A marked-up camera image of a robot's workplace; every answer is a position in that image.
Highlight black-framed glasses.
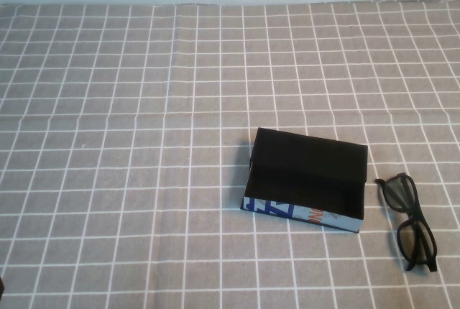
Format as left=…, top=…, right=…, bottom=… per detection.
left=374, top=172, right=440, bottom=274

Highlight black glasses case, printed front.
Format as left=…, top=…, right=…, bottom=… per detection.
left=239, top=127, right=369, bottom=234

